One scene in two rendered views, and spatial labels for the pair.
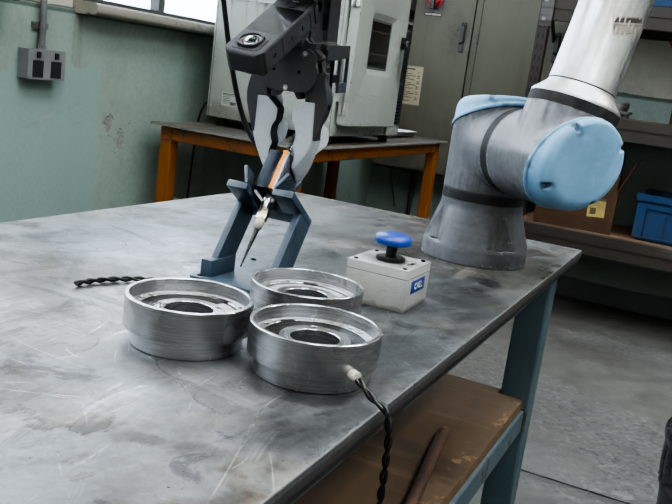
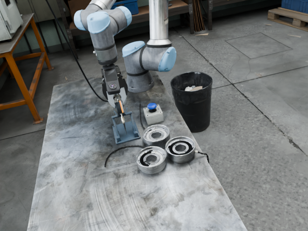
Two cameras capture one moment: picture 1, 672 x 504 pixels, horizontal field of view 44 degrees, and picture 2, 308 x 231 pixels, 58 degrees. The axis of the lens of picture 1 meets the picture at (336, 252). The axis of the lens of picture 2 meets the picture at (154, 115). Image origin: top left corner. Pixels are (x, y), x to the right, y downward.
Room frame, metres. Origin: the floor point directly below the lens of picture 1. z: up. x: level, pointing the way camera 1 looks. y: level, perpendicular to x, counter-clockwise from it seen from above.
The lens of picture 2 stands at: (0.03, 0.46, 1.48)
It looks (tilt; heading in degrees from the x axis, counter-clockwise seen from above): 34 degrees down; 328
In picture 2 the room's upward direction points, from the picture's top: 10 degrees counter-clockwise
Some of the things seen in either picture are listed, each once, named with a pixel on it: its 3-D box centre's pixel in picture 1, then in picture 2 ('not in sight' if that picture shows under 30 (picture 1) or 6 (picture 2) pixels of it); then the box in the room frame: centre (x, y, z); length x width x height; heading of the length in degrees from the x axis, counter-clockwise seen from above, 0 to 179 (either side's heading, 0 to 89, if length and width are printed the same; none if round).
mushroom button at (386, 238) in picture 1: (390, 255); (152, 109); (0.87, -0.06, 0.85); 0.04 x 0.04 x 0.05
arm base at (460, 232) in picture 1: (478, 223); (139, 77); (1.18, -0.20, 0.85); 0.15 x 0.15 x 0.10
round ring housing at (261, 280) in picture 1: (305, 303); (156, 136); (0.75, 0.02, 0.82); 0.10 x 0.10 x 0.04
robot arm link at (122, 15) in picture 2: not in sight; (113, 20); (0.96, -0.01, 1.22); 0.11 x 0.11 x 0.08; 25
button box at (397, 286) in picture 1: (389, 277); (153, 113); (0.88, -0.06, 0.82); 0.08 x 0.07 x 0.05; 156
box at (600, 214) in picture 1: (583, 187); (83, 9); (4.13, -1.18, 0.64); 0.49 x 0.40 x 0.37; 71
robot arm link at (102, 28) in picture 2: not in sight; (101, 30); (0.91, 0.07, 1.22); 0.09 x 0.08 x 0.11; 115
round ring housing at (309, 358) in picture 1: (313, 347); (180, 149); (0.62, 0.01, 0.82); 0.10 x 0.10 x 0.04
